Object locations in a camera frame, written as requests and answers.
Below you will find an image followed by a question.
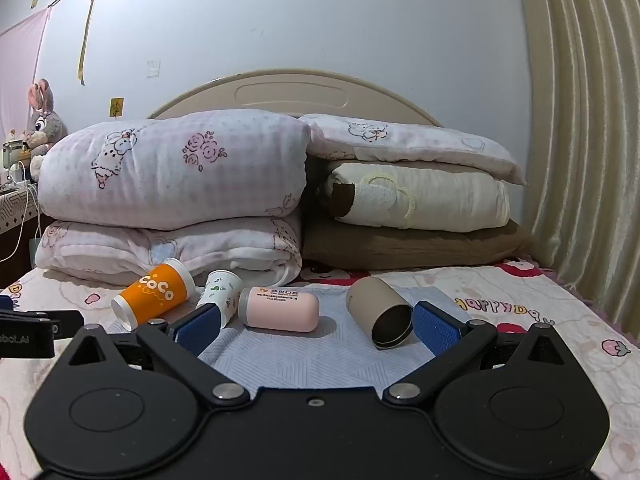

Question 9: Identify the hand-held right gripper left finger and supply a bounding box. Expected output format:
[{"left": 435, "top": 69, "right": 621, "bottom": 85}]
[{"left": 65, "top": 304, "right": 252, "bottom": 407}]

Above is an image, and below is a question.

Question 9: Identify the pink checked folded quilt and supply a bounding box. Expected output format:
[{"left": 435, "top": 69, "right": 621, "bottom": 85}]
[
  {"left": 37, "top": 108, "right": 312, "bottom": 219},
  {"left": 33, "top": 210, "right": 304, "bottom": 289}
]

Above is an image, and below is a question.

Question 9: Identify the light blue patterned mat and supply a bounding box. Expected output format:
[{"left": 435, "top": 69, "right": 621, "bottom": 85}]
[{"left": 107, "top": 282, "right": 475, "bottom": 397}]

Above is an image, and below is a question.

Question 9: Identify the small white printed cup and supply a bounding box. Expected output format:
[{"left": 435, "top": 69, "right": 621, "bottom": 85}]
[{"left": 195, "top": 269, "right": 245, "bottom": 329}]

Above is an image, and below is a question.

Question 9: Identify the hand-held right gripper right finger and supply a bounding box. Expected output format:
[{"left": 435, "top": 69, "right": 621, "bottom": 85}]
[{"left": 382, "top": 301, "right": 569, "bottom": 406}]

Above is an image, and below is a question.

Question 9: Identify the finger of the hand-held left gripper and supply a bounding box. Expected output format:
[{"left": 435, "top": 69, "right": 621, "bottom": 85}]
[{"left": 0, "top": 294, "right": 85, "bottom": 333}]

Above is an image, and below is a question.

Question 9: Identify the pink hanging cloth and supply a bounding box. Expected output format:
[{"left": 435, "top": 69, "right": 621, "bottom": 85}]
[{"left": 0, "top": 7, "right": 51, "bottom": 139}]

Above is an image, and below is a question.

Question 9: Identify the pink plastic bottle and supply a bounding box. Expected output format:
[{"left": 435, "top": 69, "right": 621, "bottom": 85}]
[{"left": 237, "top": 285, "right": 321, "bottom": 334}]

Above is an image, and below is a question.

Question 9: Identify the brown pillow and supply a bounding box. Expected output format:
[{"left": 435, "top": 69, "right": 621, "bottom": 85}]
[{"left": 301, "top": 215, "right": 535, "bottom": 267}]

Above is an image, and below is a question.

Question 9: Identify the orange paper cup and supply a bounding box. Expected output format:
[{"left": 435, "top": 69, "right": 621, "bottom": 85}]
[{"left": 111, "top": 257, "right": 195, "bottom": 332}]

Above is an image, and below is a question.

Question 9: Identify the grey plush bunny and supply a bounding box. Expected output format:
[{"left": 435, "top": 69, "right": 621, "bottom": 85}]
[{"left": 23, "top": 78, "right": 69, "bottom": 157}]

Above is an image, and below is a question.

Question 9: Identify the taupe cup with dark inside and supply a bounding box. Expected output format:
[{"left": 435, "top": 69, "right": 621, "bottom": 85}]
[{"left": 344, "top": 275, "right": 415, "bottom": 351}]

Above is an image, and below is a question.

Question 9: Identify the beige bed headboard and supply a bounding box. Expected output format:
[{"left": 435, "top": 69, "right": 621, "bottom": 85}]
[{"left": 147, "top": 69, "right": 444, "bottom": 129}]

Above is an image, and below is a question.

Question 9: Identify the white cable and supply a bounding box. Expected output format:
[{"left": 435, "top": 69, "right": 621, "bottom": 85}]
[{"left": 0, "top": 160, "right": 43, "bottom": 263}]

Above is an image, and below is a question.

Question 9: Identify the cream curtain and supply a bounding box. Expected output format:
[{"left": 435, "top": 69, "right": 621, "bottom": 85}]
[{"left": 512, "top": 0, "right": 640, "bottom": 332}]

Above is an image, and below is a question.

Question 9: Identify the pink checked pillow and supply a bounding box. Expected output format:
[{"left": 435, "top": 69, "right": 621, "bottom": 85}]
[{"left": 298, "top": 112, "right": 529, "bottom": 187}]

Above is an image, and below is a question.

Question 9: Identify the cream folded blanket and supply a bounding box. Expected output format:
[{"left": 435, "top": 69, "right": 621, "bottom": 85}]
[{"left": 320, "top": 161, "right": 511, "bottom": 234}]

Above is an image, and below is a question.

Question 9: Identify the printed cartoon bed sheet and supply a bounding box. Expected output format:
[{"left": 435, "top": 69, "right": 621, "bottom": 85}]
[{"left": 0, "top": 257, "right": 640, "bottom": 480}]

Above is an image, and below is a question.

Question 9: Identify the white bedside appliance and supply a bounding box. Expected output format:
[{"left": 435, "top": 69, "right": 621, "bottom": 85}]
[{"left": 1, "top": 139, "right": 27, "bottom": 169}]

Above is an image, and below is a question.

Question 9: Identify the bedside table with patterned cloth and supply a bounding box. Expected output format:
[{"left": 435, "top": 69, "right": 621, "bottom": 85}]
[{"left": 0, "top": 189, "right": 44, "bottom": 282}]

